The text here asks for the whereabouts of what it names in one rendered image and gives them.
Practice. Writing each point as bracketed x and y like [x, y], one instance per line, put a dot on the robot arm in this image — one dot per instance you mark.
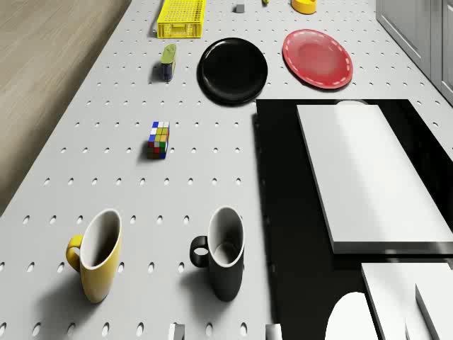
[348, 318]

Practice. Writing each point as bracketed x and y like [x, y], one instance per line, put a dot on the puzzle cube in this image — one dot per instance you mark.
[158, 140]

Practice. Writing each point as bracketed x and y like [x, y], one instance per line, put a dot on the black stove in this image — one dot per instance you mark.
[290, 212]

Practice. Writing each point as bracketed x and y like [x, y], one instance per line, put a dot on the black plate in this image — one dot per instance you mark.
[231, 71]

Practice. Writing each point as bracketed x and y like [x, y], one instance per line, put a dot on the black mug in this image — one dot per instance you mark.
[226, 280]

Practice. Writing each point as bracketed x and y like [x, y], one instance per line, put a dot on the flat-sided can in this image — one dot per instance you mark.
[168, 58]

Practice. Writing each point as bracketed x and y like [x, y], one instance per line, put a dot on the red plate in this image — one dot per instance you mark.
[316, 58]

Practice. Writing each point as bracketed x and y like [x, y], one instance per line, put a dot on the yellow basket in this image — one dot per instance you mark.
[181, 31]

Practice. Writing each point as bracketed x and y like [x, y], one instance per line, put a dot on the grey cube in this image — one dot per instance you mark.
[239, 8]

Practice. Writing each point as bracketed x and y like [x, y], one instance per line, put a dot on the yellow mug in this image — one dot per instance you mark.
[97, 276]

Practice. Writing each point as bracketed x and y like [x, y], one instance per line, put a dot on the yellow bowl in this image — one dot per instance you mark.
[303, 6]

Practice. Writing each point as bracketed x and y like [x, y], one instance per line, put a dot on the white cabinet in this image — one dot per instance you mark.
[417, 32]

